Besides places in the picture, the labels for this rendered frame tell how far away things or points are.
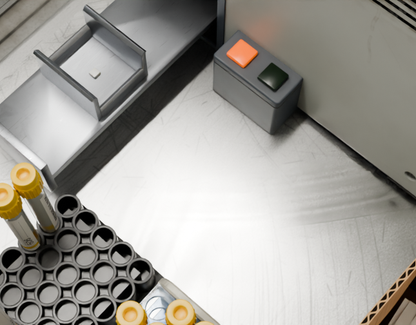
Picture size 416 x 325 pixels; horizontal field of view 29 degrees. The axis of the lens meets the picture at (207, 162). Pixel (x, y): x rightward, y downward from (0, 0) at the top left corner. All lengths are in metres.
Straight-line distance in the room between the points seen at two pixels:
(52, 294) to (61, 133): 0.11
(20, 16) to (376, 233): 1.26
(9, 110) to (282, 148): 0.20
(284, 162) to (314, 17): 0.13
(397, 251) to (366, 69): 0.14
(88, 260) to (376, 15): 0.25
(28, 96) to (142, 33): 0.09
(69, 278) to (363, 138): 0.22
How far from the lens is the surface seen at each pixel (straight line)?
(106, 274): 0.55
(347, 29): 0.49
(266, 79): 0.56
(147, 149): 0.59
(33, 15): 1.73
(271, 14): 0.54
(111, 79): 0.58
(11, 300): 0.55
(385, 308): 0.43
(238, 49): 0.57
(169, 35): 0.59
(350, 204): 0.59
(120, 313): 0.44
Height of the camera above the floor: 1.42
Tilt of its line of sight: 67 degrees down
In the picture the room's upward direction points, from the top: 1 degrees clockwise
